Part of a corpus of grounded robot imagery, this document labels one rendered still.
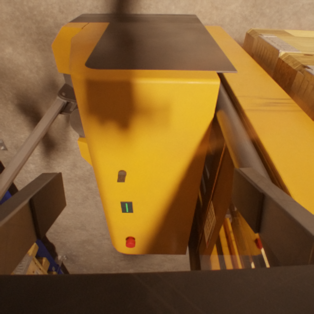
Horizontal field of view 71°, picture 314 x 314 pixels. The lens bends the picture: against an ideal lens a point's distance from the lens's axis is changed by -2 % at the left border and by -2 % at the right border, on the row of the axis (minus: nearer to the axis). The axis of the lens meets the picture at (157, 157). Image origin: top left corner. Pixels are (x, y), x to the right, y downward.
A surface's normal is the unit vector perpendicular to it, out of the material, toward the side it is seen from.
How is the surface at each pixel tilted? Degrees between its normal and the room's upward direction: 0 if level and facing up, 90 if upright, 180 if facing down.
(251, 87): 90
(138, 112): 0
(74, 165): 0
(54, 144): 0
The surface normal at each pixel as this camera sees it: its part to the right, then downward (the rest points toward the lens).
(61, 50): -0.38, 0.60
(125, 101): -0.01, 0.65
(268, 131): 0.01, -0.76
